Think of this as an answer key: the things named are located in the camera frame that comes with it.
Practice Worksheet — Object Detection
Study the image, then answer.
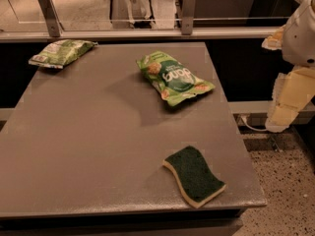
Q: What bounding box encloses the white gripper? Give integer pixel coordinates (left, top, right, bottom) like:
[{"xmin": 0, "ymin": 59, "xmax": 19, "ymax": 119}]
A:
[{"xmin": 262, "ymin": 0, "xmax": 315, "ymax": 133}]

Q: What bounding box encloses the green and yellow sponge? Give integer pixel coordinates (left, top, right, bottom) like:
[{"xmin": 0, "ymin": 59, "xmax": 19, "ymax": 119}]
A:
[{"xmin": 162, "ymin": 146, "xmax": 225, "ymax": 208}]

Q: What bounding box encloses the green rice chip bag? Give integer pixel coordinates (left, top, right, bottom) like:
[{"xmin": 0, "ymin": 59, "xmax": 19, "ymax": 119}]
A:
[{"xmin": 137, "ymin": 51, "xmax": 215, "ymax": 106}]

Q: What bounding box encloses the pale green snack bag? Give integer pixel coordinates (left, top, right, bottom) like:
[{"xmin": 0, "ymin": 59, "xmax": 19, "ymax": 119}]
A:
[{"xmin": 29, "ymin": 39, "xmax": 96, "ymax": 69}]

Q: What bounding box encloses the grey table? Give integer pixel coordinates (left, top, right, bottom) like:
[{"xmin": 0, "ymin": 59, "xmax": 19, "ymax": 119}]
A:
[{"xmin": 0, "ymin": 44, "xmax": 266, "ymax": 218}]

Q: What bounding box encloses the glass barrier panel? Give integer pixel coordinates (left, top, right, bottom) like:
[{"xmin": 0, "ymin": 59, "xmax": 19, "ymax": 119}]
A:
[{"xmin": 0, "ymin": 0, "xmax": 302, "ymax": 32}]

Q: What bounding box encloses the grey metal rail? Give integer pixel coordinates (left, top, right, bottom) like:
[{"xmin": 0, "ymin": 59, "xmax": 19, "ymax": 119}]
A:
[{"xmin": 0, "ymin": 27, "xmax": 278, "ymax": 43}]

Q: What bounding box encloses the white cable on floor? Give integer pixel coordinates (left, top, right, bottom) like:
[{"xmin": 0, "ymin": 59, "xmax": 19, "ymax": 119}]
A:
[{"xmin": 240, "ymin": 115, "xmax": 269, "ymax": 132}]

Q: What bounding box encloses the right metal bracket post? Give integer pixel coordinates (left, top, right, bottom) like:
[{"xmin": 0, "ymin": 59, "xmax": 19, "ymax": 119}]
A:
[{"xmin": 181, "ymin": 0, "xmax": 196, "ymax": 35}]

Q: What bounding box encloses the metal bracket post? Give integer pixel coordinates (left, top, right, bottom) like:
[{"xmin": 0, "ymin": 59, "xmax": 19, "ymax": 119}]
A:
[
  {"xmin": 37, "ymin": 0, "xmax": 61, "ymax": 37},
  {"xmin": 181, "ymin": 0, "xmax": 196, "ymax": 35}
]

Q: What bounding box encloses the left metal bracket post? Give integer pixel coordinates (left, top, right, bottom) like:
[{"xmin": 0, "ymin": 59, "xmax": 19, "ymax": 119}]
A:
[{"xmin": 37, "ymin": 0, "xmax": 61, "ymax": 37}]

